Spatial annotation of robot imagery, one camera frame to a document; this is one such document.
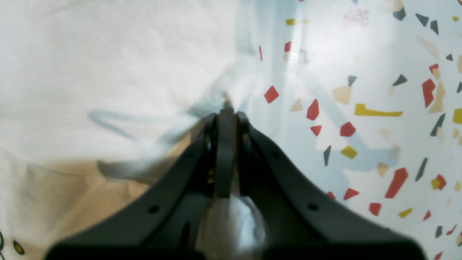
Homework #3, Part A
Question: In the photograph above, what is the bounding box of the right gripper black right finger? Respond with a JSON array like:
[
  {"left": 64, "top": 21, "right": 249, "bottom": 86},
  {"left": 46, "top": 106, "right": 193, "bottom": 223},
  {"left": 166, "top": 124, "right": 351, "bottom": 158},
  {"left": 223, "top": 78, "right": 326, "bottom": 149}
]
[{"left": 236, "top": 112, "right": 425, "bottom": 260}]

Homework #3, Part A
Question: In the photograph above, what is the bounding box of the white printed T-shirt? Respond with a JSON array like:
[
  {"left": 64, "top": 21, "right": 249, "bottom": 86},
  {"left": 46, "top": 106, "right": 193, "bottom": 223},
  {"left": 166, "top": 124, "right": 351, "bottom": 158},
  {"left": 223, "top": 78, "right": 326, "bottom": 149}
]
[{"left": 1, "top": 0, "right": 258, "bottom": 260}]

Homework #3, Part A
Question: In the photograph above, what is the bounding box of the terrazzo pattern tablecloth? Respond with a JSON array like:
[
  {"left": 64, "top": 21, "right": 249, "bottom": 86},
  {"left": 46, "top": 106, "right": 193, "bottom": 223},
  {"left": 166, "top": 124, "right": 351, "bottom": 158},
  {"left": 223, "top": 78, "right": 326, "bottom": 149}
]
[{"left": 236, "top": 0, "right": 461, "bottom": 260}]

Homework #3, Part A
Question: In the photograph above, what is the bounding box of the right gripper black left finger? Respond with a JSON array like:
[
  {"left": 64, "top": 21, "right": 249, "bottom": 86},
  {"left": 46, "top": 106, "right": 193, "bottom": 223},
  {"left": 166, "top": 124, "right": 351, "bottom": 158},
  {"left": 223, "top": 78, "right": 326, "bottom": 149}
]
[{"left": 46, "top": 108, "right": 236, "bottom": 260}]

